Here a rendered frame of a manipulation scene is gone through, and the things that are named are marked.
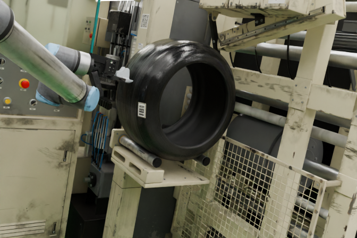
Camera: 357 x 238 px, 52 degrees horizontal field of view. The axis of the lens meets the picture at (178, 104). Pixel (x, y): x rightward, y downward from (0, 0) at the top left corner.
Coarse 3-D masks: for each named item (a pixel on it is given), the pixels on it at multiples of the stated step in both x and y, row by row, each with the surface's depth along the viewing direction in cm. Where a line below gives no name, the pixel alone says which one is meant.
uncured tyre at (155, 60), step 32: (128, 64) 164; (160, 64) 151; (192, 64) 190; (224, 64) 168; (128, 96) 156; (160, 96) 151; (192, 96) 197; (224, 96) 186; (128, 128) 164; (160, 128) 155; (192, 128) 196; (224, 128) 176
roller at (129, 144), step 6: (120, 138) 185; (126, 138) 182; (126, 144) 179; (132, 144) 175; (138, 144) 174; (132, 150) 174; (138, 150) 170; (144, 150) 167; (144, 156) 164; (150, 156) 162; (156, 156) 161; (150, 162) 160; (156, 162) 159
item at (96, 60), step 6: (90, 54) 143; (96, 54) 142; (96, 60) 143; (102, 60) 144; (108, 60) 144; (114, 60) 145; (90, 66) 140; (96, 66) 144; (102, 66) 145; (108, 66) 144; (114, 66) 147; (90, 72) 142; (102, 72) 145; (108, 72) 146; (114, 72) 147; (108, 78) 145
